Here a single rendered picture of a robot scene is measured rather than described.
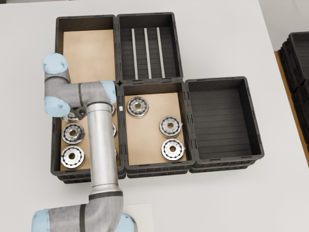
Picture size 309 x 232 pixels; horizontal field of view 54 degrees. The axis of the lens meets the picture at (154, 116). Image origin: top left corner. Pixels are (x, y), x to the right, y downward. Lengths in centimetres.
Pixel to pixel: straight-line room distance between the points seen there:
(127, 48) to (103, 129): 81
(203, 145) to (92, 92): 67
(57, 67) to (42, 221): 45
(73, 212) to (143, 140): 65
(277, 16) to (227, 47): 132
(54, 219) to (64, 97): 35
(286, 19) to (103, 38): 193
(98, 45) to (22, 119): 55
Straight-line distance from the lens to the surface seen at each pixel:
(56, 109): 96
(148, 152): 140
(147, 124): 144
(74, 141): 141
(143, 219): 147
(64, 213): 86
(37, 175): 158
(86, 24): 169
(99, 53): 163
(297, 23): 317
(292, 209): 165
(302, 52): 262
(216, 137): 146
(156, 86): 144
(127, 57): 161
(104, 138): 89
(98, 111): 92
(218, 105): 153
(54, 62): 101
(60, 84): 98
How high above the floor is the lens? 217
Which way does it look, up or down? 67 degrees down
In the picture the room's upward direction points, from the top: 6 degrees clockwise
